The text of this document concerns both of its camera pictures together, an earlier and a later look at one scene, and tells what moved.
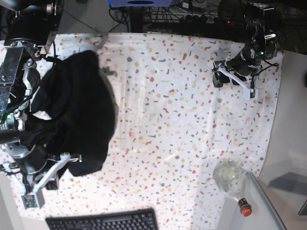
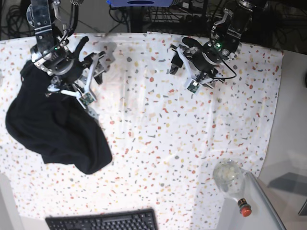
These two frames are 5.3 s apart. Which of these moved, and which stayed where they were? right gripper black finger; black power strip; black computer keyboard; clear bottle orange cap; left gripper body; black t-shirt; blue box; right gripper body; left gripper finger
Moved: right gripper black finger; left gripper finger; right gripper body; black t-shirt; left gripper body
Stayed: black computer keyboard; black power strip; blue box; clear bottle orange cap
